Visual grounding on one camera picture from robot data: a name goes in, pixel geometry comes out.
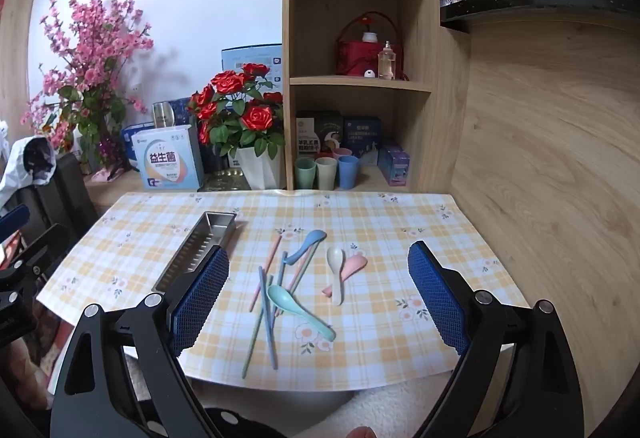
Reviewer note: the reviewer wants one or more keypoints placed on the dark box with moon print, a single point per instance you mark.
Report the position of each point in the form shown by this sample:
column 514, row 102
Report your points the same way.
column 327, row 130

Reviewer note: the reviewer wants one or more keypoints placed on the white fluffy rug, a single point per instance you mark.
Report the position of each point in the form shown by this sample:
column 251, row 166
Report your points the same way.
column 400, row 408

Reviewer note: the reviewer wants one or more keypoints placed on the navy patterned box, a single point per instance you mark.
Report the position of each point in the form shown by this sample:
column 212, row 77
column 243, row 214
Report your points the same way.
column 181, row 110

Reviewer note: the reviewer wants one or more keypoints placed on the pink blossom plant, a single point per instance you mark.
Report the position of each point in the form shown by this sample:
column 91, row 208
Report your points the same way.
column 95, row 42

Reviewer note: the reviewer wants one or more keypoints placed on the white faceted vase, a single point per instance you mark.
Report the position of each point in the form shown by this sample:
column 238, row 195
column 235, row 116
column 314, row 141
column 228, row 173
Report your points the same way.
column 260, row 167

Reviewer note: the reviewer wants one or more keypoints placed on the blue spoon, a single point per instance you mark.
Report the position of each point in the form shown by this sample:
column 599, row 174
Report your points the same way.
column 312, row 238

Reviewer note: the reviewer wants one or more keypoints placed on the stainless steel utensil tray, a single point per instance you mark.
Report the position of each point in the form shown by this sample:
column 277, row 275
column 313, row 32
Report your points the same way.
column 210, row 228

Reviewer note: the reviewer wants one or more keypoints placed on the clear perfume bottle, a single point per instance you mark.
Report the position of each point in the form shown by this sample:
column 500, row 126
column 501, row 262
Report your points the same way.
column 386, row 62

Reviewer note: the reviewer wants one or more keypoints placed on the red basket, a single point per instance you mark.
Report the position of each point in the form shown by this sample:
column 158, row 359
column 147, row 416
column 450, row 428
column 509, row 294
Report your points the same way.
column 355, row 57

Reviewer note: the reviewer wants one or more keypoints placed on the steel tumbler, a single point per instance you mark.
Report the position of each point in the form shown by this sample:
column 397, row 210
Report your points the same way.
column 162, row 115

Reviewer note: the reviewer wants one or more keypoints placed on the beige cup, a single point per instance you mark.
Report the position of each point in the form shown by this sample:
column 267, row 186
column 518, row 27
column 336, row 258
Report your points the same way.
column 326, row 175

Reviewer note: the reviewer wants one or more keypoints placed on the dark blue box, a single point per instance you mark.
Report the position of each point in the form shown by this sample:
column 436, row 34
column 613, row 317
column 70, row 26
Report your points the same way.
column 362, row 137

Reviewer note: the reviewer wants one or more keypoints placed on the green chopstick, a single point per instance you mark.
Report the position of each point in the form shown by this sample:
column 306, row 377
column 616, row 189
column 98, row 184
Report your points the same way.
column 252, row 343
column 307, row 267

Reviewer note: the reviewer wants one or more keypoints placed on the white spoon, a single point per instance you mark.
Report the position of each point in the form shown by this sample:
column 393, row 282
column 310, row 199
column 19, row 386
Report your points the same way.
column 335, row 258

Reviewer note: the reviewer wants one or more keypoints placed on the teal spoon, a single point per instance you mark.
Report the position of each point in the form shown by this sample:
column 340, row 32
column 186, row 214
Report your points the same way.
column 282, row 298

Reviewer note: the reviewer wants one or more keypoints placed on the blue cup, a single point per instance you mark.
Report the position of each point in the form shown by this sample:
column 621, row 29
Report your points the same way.
column 349, row 172

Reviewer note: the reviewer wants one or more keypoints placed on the black chair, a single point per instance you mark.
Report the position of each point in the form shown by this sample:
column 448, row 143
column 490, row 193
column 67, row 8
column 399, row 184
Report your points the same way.
column 70, row 188

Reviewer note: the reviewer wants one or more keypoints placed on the purple box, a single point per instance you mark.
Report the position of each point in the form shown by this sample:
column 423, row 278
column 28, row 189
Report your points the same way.
column 394, row 165

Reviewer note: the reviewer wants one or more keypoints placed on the white and black cloth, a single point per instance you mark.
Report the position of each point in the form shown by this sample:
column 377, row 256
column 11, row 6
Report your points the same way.
column 15, row 167

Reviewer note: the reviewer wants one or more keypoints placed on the green cup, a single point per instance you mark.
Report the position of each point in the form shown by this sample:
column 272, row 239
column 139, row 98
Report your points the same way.
column 305, row 175

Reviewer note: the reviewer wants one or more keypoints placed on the blue and white carton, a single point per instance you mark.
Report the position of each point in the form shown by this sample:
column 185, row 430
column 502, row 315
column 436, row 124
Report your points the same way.
column 235, row 60

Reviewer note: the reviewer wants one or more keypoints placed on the white snack box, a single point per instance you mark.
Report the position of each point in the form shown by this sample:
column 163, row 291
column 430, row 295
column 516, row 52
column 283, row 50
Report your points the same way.
column 305, row 132

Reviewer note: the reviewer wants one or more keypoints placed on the pink cup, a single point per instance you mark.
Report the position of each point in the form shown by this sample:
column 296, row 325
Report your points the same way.
column 342, row 152

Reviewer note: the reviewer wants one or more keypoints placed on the small white flower vase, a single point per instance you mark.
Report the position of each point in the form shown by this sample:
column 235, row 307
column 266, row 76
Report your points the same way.
column 369, row 36

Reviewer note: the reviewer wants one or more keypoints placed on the white and blue supplement box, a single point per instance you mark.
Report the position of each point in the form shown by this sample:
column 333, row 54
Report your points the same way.
column 167, row 162

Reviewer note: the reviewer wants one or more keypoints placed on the red rose plant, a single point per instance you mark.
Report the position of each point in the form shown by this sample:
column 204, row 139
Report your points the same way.
column 257, row 117

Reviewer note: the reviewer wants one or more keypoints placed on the white box with blue print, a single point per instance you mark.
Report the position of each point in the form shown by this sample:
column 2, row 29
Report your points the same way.
column 127, row 142

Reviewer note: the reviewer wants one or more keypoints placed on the yellow plaid floral tablecloth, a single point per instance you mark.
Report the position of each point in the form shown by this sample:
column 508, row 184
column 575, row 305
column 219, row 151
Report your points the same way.
column 400, row 218

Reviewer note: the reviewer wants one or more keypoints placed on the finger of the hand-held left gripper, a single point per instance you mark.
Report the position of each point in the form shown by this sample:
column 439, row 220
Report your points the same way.
column 30, row 258
column 12, row 218

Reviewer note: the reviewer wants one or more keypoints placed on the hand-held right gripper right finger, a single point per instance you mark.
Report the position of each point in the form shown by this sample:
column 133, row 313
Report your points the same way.
column 437, row 298

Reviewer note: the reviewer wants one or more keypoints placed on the blue chopstick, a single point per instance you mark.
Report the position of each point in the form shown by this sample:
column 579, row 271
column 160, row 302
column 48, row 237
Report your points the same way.
column 281, row 278
column 272, row 348

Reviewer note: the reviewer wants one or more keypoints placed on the wooden shelf unit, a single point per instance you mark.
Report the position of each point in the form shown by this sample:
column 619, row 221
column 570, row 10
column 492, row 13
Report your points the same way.
column 435, row 117

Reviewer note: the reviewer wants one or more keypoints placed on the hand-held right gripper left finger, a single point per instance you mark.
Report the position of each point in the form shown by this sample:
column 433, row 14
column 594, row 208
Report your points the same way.
column 200, row 303

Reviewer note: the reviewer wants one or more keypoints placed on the pink spoon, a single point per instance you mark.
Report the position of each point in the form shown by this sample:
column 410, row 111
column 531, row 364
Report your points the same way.
column 356, row 264

